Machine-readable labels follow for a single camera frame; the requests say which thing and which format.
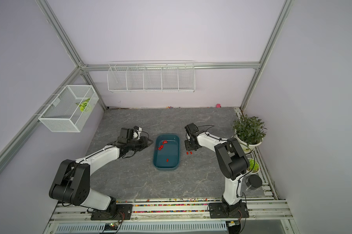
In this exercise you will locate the white ventilation grille strip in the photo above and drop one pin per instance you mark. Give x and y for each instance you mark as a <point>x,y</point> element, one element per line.
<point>143,227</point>

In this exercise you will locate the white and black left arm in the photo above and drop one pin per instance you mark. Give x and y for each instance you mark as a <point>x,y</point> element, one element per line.
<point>72,182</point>

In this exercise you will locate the aluminium rail bed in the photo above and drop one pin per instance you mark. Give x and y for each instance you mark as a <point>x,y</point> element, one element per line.
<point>186,210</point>

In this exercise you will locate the green circuit board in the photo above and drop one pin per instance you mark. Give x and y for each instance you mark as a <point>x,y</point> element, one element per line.
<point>112,226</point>

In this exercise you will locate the white plant pot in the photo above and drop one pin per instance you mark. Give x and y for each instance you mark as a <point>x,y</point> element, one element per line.
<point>246,147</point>

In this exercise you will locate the white wire wall shelf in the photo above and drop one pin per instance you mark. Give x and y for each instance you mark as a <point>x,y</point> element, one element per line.
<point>151,76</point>

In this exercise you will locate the black cylinder cup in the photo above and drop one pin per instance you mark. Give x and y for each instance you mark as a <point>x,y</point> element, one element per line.
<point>253,182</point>

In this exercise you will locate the teal plastic storage box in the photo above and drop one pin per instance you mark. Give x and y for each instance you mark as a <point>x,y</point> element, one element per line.
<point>170,151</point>

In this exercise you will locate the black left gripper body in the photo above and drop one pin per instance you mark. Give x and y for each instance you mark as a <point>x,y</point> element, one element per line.
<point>138,145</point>

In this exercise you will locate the green potted plant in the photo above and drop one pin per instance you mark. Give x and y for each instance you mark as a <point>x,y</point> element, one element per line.
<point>250,130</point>

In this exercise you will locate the green item in basket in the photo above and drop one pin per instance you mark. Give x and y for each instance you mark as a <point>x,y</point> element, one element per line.
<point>84,106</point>

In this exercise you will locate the white mesh wall basket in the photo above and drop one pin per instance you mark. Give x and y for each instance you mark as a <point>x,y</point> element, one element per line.
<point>63,115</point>

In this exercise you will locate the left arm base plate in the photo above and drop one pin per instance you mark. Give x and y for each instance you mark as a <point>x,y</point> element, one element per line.
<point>115,212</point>

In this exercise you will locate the small green plant pot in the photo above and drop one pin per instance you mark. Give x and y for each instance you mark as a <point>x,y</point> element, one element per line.
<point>254,166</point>

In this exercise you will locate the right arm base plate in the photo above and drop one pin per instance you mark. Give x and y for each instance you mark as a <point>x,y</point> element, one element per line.
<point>223,210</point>

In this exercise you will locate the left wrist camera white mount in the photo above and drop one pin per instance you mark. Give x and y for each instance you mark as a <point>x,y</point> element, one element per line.
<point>127,134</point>

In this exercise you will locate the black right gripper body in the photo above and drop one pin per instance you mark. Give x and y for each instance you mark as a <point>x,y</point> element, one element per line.
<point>188,145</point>

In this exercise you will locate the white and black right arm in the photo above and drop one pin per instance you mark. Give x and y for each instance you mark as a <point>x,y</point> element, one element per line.
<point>232,161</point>

